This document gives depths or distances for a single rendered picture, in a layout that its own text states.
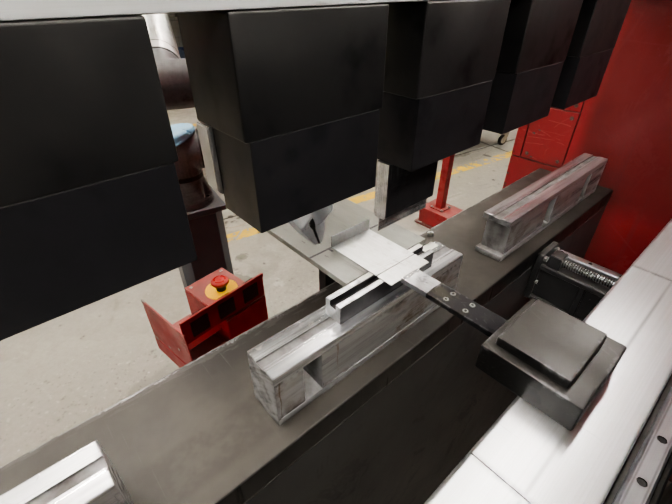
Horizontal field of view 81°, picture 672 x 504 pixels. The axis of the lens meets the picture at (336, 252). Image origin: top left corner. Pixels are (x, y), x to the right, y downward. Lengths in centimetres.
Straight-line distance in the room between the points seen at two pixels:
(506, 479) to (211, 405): 37
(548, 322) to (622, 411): 11
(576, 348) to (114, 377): 174
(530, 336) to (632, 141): 89
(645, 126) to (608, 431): 92
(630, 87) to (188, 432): 122
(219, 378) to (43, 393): 145
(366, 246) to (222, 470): 37
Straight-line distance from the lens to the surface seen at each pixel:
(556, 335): 50
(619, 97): 130
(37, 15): 26
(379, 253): 62
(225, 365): 64
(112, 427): 63
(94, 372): 200
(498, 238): 88
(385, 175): 49
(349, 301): 53
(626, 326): 64
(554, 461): 47
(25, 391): 208
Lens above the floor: 136
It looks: 35 degrees down
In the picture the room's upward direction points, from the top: straight up
